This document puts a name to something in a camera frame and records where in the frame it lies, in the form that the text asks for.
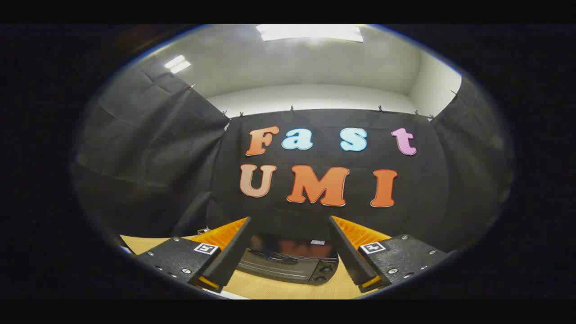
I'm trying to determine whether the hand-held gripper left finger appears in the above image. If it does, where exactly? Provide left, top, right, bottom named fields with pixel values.
left=135, top=216, right=252, bottom=294

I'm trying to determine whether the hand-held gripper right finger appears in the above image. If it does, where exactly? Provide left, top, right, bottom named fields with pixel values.
left=328, top=216, right=457, bottom=293

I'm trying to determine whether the black toaster oven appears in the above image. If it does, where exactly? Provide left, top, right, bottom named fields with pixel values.
left=236, top=232, right=340, bottom=286

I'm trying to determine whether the black backdrop cloth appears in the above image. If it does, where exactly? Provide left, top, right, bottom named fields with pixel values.
left=72, top=58, right=514, bottom=253

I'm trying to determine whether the small ceiling light panel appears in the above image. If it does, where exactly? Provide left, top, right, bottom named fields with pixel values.
left=164, top=54, right=192, bottom=75

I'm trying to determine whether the large ceiling light panel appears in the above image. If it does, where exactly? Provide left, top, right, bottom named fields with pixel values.
left=256, top=25, right=364, bottom=43

